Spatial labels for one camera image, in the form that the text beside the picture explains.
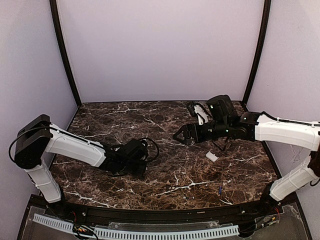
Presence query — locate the white slotted cable duct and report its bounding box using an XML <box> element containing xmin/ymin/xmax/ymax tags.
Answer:
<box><xmin>32</xmin><ymin>213</ymin><xmax>240</xmax><ymax>240</ymax></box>

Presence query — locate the black frame post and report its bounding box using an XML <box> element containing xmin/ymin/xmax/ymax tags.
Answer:
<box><xmin>49</xmin><ymin>0</ymin><xmax>82</xmax><ymax>108</ymax></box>
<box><xmin>242</xmin><ymin>0</ymin><xmax>272</xmax><ymax>106</ymax></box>

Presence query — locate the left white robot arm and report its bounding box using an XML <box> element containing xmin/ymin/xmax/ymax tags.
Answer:
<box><xmin>8</xmin><ymin>114</ymin><xmax>149</xmax><ymax>204</ymax></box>

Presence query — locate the white battery cover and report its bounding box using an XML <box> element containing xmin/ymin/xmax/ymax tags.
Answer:
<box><xmin>205</xmin><ymin>151</ymin><xmax>218</xmax><ymax>162</ymax></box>

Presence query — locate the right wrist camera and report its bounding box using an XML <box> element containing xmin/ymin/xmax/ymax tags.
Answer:
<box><xmin>186</xmin><ymin>101</ymin><xmax>209</xmax><ymax>125</ymax></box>

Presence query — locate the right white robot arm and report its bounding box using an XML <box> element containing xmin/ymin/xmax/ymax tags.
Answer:
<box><xmin>173</xmin><ymin>95</ymin><xmax>320</xmax><ymax>203</ymax></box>

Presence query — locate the left black frame post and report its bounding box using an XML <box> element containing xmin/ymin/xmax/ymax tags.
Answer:
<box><xmin>49</xmin><ymin>0</ymin><xmax>82</xmax><ymax>108</ymax></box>

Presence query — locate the black front rail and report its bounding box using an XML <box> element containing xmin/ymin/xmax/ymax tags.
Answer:
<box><xmin>68</xmin><ymin>203</ymin><xmax>255</xmax><ymax>224</ymax></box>

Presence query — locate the right black frame post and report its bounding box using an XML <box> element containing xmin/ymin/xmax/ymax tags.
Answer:
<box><xmin>242</xmin><ymin>0</ymin><xmax>272</xmax><ymax>106</ymax></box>

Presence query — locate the black braided cable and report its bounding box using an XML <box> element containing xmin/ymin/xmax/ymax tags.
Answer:
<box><xmin>138</xmin><ymin>136</ymin><xmax>160</xmax><ymax>163</ymax></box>

